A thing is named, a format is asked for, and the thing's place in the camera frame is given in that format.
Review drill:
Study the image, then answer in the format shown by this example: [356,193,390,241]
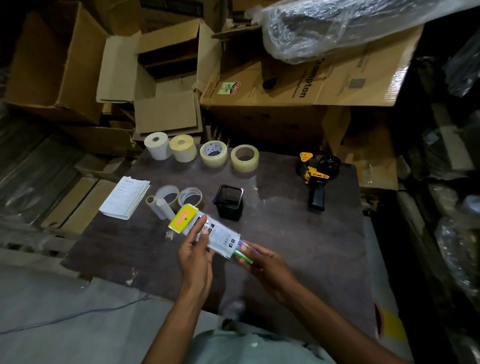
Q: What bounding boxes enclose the person's right hand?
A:
[233,241,301,305]

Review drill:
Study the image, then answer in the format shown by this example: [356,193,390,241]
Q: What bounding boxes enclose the person's left hand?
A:
[177,215,215,299]

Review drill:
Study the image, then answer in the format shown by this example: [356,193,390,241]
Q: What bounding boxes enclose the green and purple pen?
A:
[234,240,260,264]

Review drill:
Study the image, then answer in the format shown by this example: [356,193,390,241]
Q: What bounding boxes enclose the clear packet with yellow label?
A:
[168,203,241,259]

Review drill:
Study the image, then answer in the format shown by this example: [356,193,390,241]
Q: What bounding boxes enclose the person's right forearm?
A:
[283,280,410,364]

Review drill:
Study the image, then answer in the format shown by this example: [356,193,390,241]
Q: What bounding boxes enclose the person's left forearm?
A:
[142,289,211,364]

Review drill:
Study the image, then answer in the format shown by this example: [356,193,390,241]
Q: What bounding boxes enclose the black square container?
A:
[213,184,245,221]

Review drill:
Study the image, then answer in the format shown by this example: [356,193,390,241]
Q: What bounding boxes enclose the thin clear tape roll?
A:
[155,184,181,213]
[177,187,204,211]

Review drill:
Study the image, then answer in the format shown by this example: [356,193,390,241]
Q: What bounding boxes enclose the white cardboard tube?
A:
[145,195,167,221]
[156,199,176,223]

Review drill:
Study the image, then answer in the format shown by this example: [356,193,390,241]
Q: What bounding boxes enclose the person's light green shirt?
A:
[184,324,338,364]

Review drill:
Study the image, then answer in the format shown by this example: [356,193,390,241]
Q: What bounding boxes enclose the clear tape roll white core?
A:
[199,140,229,169]

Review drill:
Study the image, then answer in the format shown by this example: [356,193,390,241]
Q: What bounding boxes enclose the clear tape roll brown core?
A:
[230,144,260,173]

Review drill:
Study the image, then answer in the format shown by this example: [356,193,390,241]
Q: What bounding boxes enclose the stack of white papers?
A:
[98,176,151,221]

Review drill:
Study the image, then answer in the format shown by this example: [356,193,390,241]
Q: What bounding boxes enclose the pale yellow label roll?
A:
[169,134,198,163]

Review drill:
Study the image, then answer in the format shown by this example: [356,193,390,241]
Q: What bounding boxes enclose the white label roll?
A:
[144,131,172,161]

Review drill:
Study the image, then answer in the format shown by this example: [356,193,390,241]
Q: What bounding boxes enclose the yellow and black tape dispenser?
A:
[295,151,342,212]

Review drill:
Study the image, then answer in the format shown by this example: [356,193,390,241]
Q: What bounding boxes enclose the flat cardboard sheets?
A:
[40,176,118,236]

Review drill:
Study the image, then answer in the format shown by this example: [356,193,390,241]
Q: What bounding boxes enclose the open white-flapped cardboard box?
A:
[96,18,223,136]

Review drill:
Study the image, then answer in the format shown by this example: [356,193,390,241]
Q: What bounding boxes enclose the low brown cardboard box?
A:
[60,125,144,158]

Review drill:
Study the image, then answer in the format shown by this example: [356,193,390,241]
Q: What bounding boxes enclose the small brown cardboard box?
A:
[337,108,399,191]

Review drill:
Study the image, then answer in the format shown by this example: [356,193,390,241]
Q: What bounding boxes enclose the printed brown cardboard box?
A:
[200,23,425,152]

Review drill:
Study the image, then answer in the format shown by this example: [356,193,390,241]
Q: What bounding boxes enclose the clear plastic bags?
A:
[434,195,480,301]

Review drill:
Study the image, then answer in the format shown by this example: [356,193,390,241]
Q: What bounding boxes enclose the large brown cardboard box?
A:
[4,0,110,125]

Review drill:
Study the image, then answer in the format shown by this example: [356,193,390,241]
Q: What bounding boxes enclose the clear plastic wrapped bundle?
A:
[244,0,480,65]

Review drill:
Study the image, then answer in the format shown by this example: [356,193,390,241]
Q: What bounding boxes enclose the blue cable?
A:
[0,294,151,336]

